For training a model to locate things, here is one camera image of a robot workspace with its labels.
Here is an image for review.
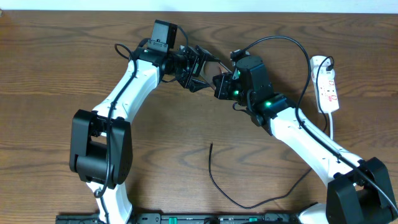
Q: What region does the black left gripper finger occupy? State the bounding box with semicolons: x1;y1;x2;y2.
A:
188;78;211;93
195;45;221;62

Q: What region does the black USB charging cable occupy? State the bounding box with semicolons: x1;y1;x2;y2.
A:
208;55;335;210

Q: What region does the Galaxy S25 Ultra smartphone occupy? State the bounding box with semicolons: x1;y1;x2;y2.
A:
200;62;231;90

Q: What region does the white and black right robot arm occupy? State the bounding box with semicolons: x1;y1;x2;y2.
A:
211;56;397;223

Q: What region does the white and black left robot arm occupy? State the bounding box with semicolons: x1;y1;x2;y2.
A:
69;45;220;223

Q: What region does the white power strip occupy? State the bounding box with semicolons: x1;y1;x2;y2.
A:
310;55;340;114

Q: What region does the black mounting rail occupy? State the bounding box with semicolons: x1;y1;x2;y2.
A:
55;213;301;224

